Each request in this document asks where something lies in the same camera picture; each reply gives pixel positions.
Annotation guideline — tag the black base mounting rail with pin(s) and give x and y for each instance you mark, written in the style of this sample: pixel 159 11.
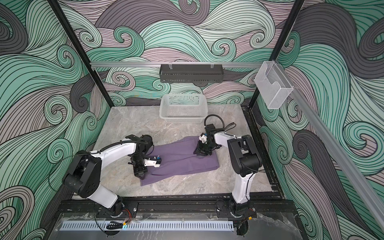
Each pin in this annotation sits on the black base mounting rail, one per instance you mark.
pixel 221 206

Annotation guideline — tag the aluminium back rail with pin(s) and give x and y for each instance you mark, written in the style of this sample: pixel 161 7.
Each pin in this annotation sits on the aluminium back rail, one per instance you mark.
pixel 137 64

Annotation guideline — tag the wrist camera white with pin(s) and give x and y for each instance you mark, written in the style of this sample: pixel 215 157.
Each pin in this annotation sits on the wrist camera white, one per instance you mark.
pixel 152 161
pixel 203 138

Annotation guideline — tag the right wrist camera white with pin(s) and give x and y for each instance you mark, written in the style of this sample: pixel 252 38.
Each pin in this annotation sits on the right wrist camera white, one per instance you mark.
pixel 203 138

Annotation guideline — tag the black wall-mounted tray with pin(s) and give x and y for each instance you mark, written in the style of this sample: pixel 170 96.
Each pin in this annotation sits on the black wall-mounted tray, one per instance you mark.
pixel 200 74

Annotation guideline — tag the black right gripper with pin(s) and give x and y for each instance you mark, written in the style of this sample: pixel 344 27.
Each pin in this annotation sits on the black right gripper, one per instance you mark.
pixel 201 151

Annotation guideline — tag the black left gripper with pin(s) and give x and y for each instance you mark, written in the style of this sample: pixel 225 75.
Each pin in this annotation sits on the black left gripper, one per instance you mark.
pixel 139 172

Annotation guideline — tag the clear acrylic wall holder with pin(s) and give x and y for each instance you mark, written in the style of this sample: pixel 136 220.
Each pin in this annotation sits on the clear acrylic wall holder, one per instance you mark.
pixel 273 84

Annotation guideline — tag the aluminium rail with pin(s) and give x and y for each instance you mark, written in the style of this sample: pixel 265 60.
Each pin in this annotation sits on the aluminium rail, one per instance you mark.
pixel 364 189
pixel 137 64

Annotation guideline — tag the purple long pants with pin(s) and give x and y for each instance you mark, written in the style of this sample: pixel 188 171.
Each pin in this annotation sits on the purple long pants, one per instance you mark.
pixel 178 159

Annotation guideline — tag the white perforated plastic basket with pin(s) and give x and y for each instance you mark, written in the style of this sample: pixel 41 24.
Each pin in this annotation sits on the white perforated plastic basket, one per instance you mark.
pixel 183 108

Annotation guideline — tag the white slotted cable duct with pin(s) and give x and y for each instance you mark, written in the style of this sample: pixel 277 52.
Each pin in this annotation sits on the white slotted cable duct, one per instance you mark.
pixel 182 225

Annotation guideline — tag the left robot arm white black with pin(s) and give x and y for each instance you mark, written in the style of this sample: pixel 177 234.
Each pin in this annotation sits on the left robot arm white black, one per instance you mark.
pixel 84 172

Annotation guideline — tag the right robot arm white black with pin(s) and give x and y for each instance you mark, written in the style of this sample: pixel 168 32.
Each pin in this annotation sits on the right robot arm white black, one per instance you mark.
pixel 245 162

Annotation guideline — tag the aluminium right rail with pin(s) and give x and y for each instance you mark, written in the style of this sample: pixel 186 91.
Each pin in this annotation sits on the aluminium right rail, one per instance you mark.
pixel 364 189

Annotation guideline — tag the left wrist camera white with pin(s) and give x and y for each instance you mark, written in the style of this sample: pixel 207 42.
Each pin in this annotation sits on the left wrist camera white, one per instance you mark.
pixel 152 161

